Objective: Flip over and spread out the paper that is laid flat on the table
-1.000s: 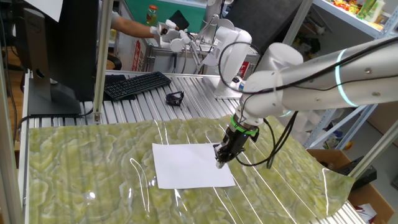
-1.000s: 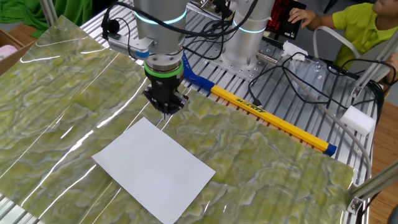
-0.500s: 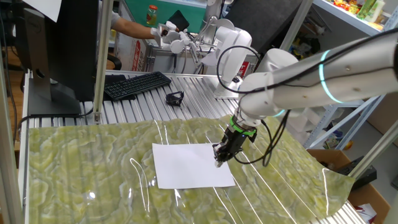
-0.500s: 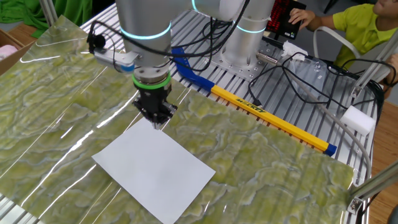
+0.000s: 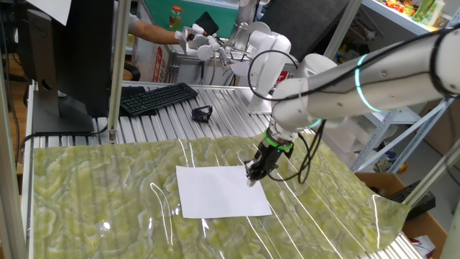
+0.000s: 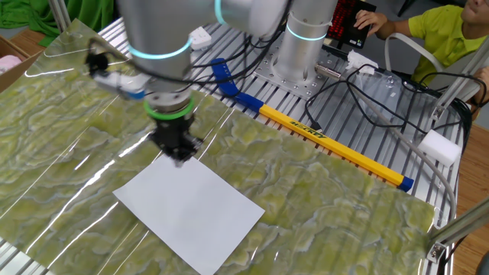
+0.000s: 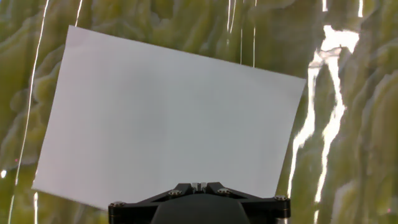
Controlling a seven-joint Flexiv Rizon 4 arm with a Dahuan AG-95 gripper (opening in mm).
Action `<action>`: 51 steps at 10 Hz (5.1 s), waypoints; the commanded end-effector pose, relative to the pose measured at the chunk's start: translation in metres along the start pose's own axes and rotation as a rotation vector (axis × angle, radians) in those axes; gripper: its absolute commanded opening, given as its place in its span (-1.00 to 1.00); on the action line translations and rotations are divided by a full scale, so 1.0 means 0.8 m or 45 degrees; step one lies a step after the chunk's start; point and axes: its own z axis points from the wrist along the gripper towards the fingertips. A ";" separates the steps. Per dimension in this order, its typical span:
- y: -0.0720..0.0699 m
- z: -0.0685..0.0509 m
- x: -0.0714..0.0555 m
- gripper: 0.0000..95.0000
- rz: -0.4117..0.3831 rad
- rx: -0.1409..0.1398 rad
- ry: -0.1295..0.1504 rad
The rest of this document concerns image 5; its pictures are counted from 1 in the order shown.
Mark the black computer monitor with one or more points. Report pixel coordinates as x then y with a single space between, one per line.
82 54

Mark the white handheld control device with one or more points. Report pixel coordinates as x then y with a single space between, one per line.
201 41

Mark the bottle with orange cap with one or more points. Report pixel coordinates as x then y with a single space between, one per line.
175 19

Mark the black office chair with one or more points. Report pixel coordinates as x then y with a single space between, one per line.
136 72

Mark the green backdrop board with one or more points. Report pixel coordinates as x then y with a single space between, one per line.
161 14

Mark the small black holder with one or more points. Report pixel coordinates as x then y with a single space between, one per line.
201 114

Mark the black device in box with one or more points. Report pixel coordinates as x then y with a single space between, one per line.
417 205

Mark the black computer keyboard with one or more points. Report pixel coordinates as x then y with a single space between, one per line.
158 98

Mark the pale plastic bottle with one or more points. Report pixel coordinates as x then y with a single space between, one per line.
436 14

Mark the forearm with grey sleeve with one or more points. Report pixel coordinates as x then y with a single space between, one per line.
154 33

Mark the white box with red print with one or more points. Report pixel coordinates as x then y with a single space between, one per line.
147 64

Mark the white metal shelf rack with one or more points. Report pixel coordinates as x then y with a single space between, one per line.
395 19

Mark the dark grey panel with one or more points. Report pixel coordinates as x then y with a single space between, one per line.
305 25

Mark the aluminium frame post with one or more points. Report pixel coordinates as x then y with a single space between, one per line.
120 54
431 176

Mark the brown cardboard box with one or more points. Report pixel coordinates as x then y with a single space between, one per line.
424 226

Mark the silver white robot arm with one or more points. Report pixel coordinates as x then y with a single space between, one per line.
359 86

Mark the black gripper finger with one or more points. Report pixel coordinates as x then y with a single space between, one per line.
250 172
264 173

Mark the white paper sheet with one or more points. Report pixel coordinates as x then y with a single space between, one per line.
215 194

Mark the white sheet on monitor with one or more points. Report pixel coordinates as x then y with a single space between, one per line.
50 9

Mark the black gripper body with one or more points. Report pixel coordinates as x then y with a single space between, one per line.
269 156

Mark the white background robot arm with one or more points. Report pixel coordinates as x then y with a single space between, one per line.
269 61

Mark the aluminium background cart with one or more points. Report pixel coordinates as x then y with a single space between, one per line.
187 70

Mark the white red packet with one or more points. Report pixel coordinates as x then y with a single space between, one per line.
424 244

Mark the green plastic bottle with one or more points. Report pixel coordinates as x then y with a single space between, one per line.
422 9

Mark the black tablet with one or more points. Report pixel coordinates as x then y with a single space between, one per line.
208 23

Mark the green marble pattern mat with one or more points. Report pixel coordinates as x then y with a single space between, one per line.
90 198

